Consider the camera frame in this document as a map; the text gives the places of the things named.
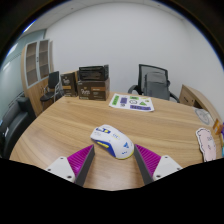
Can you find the black leather sofa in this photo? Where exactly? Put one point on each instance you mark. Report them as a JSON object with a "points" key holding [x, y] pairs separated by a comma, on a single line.
{"points": [[15, 123]]}

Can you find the wooden side desk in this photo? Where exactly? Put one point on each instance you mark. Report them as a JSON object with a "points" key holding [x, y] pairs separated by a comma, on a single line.
{"points": [[195, 96]]}

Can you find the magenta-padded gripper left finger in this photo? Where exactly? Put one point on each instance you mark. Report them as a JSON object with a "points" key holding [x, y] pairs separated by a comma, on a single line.
{"points": [[63, 166]]}

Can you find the black visitor chair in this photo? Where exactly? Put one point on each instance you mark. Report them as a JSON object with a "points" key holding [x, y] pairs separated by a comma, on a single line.
{"points": [[52, 83]]}

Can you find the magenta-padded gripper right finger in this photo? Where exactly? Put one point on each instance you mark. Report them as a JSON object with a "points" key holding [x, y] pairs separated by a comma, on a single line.
{"points": [[165, 166]]}

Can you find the black open tray box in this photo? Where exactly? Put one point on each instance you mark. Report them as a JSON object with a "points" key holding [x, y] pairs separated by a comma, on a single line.
{"points": [[93, 72]]}

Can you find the white blue yellow computer mouse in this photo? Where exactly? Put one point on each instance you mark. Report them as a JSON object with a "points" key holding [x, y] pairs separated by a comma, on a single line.
{"points": [[111, 140]]}

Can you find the grey mesh office chair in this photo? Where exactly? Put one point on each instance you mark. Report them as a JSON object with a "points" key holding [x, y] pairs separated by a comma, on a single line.
{"points": [[155, 83]]}

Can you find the white sheet with green purple shapes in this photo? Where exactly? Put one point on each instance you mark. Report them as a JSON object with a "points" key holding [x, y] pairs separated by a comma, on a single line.
{"points": [[131, 102]]}

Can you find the large brown cardboard box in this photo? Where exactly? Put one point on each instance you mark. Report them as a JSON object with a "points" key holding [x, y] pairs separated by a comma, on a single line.
{"points": [[93, 90]]}

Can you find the clear round mat grey symbol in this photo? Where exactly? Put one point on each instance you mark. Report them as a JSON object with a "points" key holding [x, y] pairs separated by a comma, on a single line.
{"points": [[203, 116]]}

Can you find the wooden shelf unit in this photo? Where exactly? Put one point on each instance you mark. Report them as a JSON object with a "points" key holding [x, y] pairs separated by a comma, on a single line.
{"points": [[35, 66]]}

